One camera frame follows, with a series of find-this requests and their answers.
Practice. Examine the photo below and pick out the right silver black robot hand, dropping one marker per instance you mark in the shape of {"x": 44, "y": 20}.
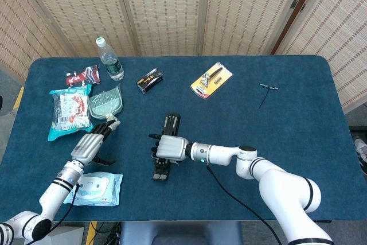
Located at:
{"x": 172, "y": 147}

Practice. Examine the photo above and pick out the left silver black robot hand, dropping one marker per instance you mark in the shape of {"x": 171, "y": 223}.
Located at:
{"x": 87, "y": 146}

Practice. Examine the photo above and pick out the black folding laptop stand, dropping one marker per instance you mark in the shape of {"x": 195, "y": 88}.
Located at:
{"x": 173, "y": 124}

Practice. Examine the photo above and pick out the blue robot base seat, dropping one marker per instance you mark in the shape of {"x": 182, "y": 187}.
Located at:
{"x": 177, "y": 233}

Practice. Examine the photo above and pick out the teal white snack bag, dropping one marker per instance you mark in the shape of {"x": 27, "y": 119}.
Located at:
{"x": 70, "y": 110}

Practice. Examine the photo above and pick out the light blue wet wipes pack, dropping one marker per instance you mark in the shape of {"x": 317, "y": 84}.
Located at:
{"x": 97, "y": 189}

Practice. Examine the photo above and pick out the green plastic dustpan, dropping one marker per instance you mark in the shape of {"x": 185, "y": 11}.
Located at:
{"x": 104, "y": 103}

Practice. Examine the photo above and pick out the red black card packet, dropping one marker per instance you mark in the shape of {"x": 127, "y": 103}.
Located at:
{"x": 83, "y": 77}

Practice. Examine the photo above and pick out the small black cardboard box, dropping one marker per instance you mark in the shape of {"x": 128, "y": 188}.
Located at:
{"x": 149, "y": 81}

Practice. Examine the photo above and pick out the razor in yellow blister pack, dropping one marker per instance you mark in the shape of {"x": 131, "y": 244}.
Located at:
{"x": 210, "y": 81}

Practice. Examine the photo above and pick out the clear plastic water bottle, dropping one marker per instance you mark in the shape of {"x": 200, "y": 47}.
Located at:
{"x": 111, "y": 64}

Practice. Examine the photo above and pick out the blue table mat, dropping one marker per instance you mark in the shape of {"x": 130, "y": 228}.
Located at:
{"x": 258, "y": 130}

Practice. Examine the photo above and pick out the white box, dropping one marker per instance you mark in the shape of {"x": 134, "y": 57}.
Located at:
{"x": 68, "y": 236}

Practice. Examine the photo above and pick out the black office chair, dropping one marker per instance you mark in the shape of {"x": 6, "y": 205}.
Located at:
{"x": 1, "y": 104}

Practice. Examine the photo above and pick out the metal bar with black tie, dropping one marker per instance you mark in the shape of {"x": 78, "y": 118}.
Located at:
{"x": 269, "y": 86}

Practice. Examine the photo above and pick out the bamboo folding screen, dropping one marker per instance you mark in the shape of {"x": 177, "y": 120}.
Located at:
{"x": 163, "y": 12}

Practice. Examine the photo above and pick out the grey sneaker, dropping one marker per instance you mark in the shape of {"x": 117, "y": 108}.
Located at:
{"x": 362, "y": 153}

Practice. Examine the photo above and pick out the brown wooden post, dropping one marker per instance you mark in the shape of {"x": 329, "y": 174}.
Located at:
{"x": 298, "y": 7}

